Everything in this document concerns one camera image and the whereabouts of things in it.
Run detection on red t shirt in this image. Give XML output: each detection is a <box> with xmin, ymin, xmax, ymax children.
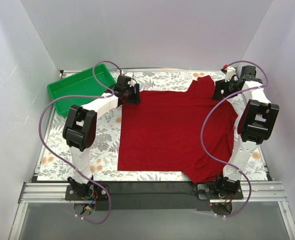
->
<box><xmin>117</xmin><ymin>75</ymin><xmax>238</xmax><ymax>183</ymax></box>

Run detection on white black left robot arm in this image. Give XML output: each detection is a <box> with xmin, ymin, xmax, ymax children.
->
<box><xmin>62</xmin><ymin>73</ymin><xmax>141</xmax><ymax>200</ymax></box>

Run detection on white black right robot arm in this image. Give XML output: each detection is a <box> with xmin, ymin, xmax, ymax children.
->
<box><xmin>212</xmin><ymin>65</ymin><xmax>280</xmax><ymax>199</ymax></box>

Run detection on green plastic tray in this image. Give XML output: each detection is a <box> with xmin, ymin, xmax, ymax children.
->
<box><xmin>47</xmin><ymin>63</ymin><xmax>116</xmax><ymax>117</ymax></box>

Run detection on floral patterned table mat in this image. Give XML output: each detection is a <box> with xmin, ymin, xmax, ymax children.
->
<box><xmin>35</xmin><ymin>69</ymin><xmax>224</xmax><ymax>182</ymax></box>

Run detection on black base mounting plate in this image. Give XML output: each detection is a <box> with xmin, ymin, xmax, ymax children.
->
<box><xmin>64</xmin><ymin>180</ymin><xmax>244</xmax><ymax>216</ymax></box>

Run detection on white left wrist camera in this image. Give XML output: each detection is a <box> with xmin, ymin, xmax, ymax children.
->
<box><xmin>124</xmin><ymin>72</ymin><xmax>137</xmax><ymax>87</ymax></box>

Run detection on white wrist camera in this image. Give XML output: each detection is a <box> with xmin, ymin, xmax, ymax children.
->
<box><xmin>124</xmin><ymin>72</ymin><xmax>137</xmax><ymax>87</ymax></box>
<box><xmin>221</xmin><ymin>64</ymin><xmax>237</xmax><ymax>82</ymax></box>

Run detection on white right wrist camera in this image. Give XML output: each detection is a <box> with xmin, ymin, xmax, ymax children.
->
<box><xmin>221</xmin><ymin>64</ymin><xmax>237</xmax><ymax>82</ymax></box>

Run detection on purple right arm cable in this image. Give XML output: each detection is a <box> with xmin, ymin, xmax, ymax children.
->
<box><xmin>200</xmin><ymin>60</ymin><xmax>270</xmax><ymax>222</ymax></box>

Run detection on aluminium frame rail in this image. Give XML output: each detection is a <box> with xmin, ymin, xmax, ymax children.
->
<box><xmin>9</xmin><ymin>181</ymin><xmax>295</xmax><ymax>240</ymax></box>

